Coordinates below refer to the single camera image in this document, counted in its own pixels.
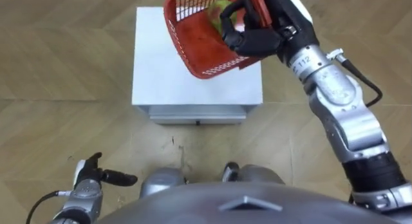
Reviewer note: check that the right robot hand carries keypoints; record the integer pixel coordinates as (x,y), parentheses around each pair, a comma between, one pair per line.
(257,40)

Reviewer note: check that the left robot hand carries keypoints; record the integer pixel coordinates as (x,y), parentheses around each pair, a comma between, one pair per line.
(93,174)

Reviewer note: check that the red plastic basket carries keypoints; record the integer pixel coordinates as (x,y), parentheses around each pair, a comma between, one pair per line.
(199,40)

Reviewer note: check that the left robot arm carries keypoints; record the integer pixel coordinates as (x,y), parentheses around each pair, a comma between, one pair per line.
(80,201)

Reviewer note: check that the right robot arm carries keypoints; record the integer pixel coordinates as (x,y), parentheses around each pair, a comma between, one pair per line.
(347,114)

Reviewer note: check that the green soft toy fruit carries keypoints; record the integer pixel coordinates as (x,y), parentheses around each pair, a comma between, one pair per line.
(220,14)

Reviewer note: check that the white bedside cabinet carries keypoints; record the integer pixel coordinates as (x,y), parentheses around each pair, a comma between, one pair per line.
(193,79)

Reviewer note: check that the robot legs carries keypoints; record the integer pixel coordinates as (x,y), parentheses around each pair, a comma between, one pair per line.
(180,182)

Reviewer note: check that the robot body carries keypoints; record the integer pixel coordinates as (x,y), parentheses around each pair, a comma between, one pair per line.
(251,204)

